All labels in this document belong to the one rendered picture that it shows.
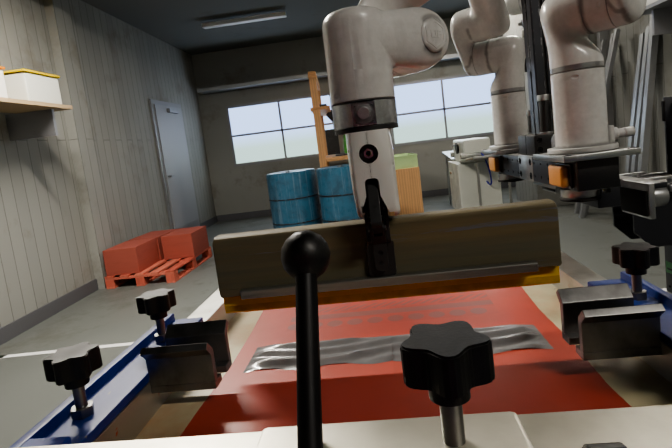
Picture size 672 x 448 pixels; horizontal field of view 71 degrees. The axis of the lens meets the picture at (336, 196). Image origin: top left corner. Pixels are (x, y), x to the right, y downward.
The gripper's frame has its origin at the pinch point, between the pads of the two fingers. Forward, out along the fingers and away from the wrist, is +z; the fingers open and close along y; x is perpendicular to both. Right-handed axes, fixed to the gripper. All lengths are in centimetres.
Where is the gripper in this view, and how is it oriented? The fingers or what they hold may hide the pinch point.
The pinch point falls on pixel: (381, 254)
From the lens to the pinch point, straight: 58.1
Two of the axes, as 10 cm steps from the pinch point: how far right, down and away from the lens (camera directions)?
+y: 0.9, -1.2, 9.9
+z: 1.3, 9.9, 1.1
